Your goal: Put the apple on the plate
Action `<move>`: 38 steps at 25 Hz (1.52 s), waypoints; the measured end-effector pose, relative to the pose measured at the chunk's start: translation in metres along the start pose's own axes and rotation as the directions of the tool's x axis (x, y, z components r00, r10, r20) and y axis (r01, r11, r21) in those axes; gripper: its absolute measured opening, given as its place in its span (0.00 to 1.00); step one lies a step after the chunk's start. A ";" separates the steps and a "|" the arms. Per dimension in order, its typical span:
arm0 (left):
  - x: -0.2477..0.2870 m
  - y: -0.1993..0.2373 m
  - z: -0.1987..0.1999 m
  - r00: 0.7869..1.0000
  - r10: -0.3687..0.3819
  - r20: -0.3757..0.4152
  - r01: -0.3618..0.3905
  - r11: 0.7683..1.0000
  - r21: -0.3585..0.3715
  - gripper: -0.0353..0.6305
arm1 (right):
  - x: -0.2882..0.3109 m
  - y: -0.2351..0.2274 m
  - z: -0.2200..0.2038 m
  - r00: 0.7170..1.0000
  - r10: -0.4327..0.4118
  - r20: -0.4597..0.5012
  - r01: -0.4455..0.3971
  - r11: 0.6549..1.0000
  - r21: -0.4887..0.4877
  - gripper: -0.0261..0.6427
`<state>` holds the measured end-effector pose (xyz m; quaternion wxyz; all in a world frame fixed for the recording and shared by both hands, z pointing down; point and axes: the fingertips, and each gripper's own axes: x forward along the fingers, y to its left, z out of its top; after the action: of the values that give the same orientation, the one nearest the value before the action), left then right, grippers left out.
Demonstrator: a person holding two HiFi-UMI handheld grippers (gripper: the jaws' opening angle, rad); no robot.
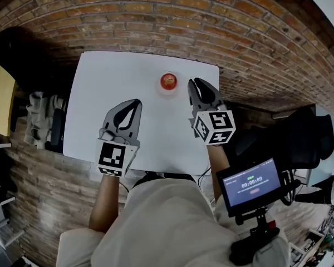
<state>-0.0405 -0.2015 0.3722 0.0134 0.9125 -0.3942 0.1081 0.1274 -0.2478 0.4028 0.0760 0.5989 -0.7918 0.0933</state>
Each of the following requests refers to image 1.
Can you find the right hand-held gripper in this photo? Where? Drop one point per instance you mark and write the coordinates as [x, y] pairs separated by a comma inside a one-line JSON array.
[[215, 126]]

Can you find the white plate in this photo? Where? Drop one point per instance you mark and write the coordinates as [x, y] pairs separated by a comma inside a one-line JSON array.
[[168, 94]]

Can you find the person's left forearm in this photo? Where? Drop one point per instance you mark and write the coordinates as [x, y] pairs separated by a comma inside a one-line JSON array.
[[105, 202]]

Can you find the person's white shirt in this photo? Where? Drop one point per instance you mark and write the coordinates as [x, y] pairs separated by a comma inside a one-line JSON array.
[[167, 227]]

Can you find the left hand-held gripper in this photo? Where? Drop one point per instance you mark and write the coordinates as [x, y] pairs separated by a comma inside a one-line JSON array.
[[114, 156]]

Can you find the black mesh office chair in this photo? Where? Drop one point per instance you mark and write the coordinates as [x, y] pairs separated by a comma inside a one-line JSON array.
[[295, 138]]

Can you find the white shelf rack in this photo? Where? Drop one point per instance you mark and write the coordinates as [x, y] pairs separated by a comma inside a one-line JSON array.
[[0, 221]]

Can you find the black monitor mount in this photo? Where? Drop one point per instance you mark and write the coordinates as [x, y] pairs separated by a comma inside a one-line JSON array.
[[257, 238]]

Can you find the red apple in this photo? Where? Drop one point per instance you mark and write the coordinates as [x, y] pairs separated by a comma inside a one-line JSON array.
[[169, 81]]

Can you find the small black monitor screen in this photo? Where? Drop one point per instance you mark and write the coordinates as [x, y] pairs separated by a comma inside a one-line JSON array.
[[252, 183]]

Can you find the yellow wooden board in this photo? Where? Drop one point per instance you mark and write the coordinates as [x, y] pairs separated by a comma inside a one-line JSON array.
[[0, 99]]

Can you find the person's right forearm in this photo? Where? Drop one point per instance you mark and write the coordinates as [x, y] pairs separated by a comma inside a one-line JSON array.
[[217, 163]]

